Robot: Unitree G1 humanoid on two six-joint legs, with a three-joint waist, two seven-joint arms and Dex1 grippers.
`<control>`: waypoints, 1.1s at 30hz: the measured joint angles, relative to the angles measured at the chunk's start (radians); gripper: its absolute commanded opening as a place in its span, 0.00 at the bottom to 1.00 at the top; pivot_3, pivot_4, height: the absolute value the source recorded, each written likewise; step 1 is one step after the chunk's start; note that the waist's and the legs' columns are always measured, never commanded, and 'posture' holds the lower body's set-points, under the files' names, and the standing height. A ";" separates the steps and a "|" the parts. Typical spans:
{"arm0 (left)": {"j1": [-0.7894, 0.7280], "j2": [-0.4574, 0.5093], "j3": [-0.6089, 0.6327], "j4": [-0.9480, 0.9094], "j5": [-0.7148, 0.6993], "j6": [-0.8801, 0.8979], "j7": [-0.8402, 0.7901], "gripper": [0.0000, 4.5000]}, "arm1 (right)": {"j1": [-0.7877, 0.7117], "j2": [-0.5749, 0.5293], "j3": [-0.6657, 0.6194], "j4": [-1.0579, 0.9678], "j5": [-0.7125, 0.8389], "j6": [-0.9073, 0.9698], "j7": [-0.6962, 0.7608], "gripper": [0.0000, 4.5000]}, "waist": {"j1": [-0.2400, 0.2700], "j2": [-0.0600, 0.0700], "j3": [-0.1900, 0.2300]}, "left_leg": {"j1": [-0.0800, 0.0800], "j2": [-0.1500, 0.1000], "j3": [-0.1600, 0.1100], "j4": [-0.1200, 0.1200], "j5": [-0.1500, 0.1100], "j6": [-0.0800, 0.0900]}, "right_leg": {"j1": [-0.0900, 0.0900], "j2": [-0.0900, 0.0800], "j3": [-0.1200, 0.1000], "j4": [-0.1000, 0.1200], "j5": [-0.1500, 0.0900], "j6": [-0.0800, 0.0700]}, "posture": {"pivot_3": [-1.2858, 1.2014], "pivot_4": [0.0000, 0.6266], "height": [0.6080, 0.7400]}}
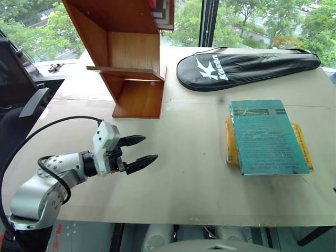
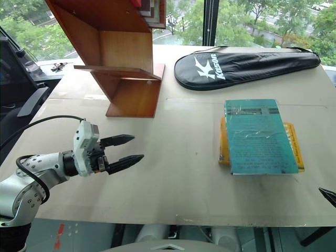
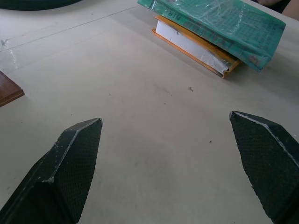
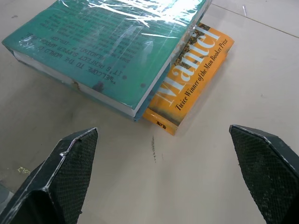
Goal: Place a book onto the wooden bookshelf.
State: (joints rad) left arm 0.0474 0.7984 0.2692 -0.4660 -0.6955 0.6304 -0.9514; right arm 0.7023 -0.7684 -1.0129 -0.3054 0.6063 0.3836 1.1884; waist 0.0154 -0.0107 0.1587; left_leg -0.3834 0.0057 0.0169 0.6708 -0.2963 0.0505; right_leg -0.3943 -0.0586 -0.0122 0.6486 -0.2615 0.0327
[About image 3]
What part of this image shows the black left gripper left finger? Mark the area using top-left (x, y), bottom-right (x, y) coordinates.
top-left (0, 118), bottom-right (103, 224)

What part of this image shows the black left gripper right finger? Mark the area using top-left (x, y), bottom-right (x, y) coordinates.
top-left (229, 111), bottom-right (299, 224)

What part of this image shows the orange hardcover book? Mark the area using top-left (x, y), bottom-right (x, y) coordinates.
top-left (151, 15), bottom-right (242, 79)

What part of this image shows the green plastic-wrapped book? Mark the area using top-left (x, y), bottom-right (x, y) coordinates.
top-left (137, 0), bottom-right (286, 73)

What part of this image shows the brown wooden board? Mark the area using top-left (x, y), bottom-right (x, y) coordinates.
top-left (0, 70), bottom-right (25, 108)

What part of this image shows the dark round object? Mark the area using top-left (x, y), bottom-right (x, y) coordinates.
top-left (0, 0), bottom-right (83, 11)

